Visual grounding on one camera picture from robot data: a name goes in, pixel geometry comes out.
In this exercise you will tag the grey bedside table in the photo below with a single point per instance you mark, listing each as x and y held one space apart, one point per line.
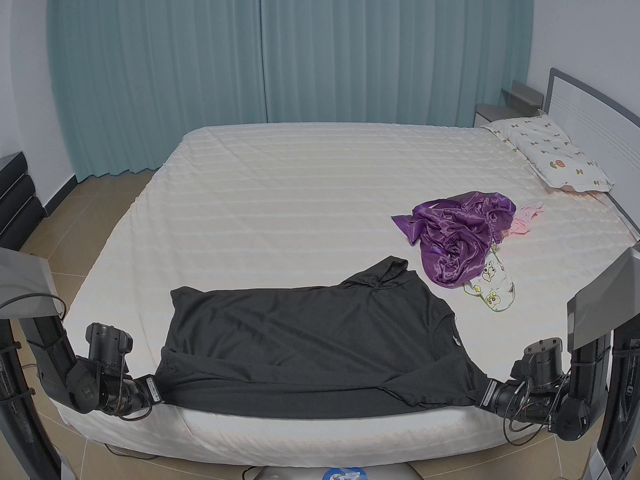
489 114

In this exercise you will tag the black chest of drawers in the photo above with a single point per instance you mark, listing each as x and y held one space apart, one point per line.
17 198

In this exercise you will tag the blue-green curtain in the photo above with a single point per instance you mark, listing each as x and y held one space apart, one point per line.
150 68
390 43

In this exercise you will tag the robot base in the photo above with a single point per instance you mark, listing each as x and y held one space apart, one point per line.
300 474

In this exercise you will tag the bed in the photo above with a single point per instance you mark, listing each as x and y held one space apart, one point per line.
300 193

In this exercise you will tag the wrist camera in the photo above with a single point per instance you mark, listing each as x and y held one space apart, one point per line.
126 345
517 370

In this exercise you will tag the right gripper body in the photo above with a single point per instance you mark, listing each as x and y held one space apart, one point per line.
500 398

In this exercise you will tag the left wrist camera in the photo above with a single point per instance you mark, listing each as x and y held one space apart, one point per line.
126 345

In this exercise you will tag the pink garment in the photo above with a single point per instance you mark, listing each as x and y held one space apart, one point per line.
525 220

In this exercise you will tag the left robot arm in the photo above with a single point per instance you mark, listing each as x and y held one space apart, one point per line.
50 358

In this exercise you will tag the white printed garment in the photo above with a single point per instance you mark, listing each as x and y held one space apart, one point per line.
490 280

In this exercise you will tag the white printed pillow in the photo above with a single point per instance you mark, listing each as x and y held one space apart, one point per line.
550 150

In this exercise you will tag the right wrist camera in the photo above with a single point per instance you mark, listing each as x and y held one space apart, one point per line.
517 370

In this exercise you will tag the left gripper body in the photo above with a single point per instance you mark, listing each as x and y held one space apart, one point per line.
147 393

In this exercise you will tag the purple garment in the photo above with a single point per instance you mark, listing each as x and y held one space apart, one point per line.
450 233

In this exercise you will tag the black T-shirt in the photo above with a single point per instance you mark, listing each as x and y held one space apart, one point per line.
310 348

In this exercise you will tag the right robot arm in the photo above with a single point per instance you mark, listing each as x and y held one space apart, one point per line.
595 313

